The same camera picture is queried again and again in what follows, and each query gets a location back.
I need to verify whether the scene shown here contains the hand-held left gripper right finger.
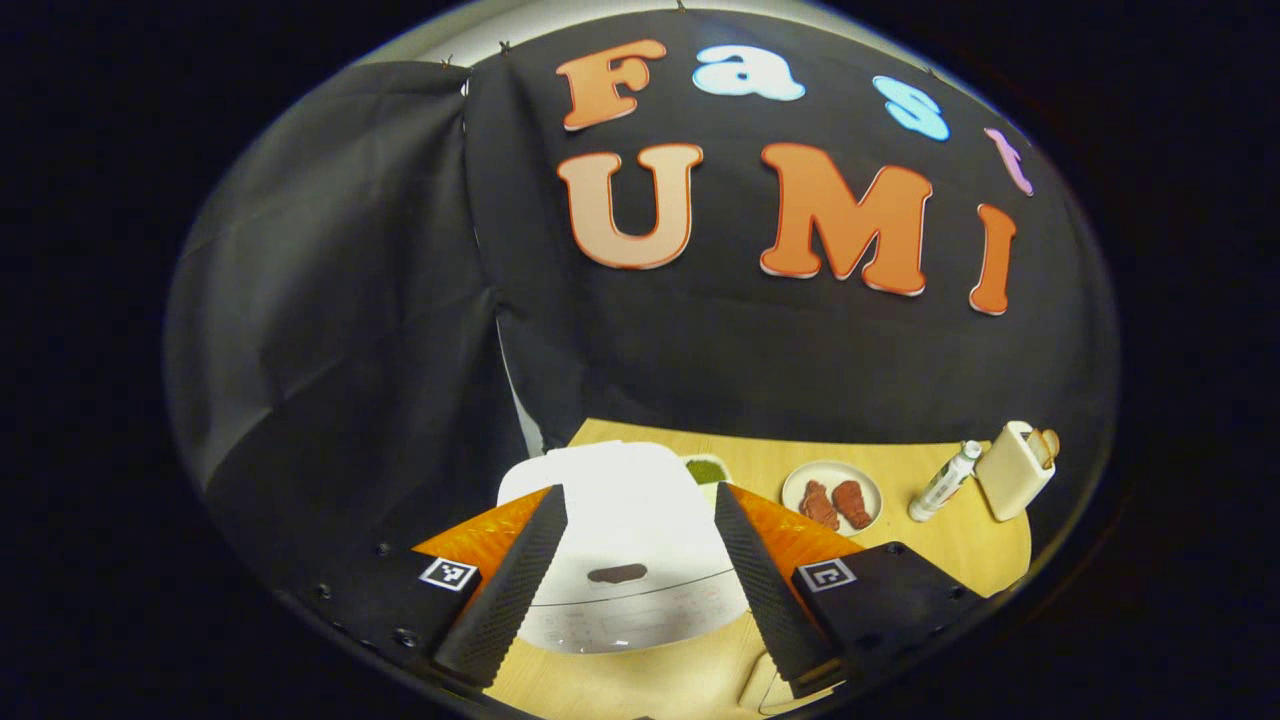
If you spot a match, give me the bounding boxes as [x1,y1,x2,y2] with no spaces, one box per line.
[713,482,986,698]

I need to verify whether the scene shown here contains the red meat piece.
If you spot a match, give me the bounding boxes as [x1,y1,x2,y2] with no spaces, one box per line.
[833,481,874,529]
[800,481,841,531]

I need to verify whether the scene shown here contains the clear rice container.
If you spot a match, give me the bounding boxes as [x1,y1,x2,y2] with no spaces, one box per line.
[738,650,836,717]

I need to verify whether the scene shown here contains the white rice cooker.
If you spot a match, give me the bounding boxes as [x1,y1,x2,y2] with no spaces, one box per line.
[497,441,751,656]

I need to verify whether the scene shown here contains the white divided bean dish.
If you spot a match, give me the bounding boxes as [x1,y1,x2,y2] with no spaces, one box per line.
[683,455,733,506]

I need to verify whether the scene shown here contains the white round plate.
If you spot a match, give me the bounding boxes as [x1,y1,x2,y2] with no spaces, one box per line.
[781,460,884,538]

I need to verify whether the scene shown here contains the black backdrop cloth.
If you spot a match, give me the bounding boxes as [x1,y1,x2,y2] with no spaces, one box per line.
[165,10,1119,601]

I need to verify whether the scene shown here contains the white toaster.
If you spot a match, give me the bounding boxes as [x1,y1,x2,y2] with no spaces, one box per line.
[975,420,1058,523]

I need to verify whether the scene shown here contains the white milk bottle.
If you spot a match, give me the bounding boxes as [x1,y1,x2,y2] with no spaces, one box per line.
[907,440,984,523]

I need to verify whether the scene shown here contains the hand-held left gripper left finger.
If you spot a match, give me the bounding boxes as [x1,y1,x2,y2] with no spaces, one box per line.
[300,485,569,691]

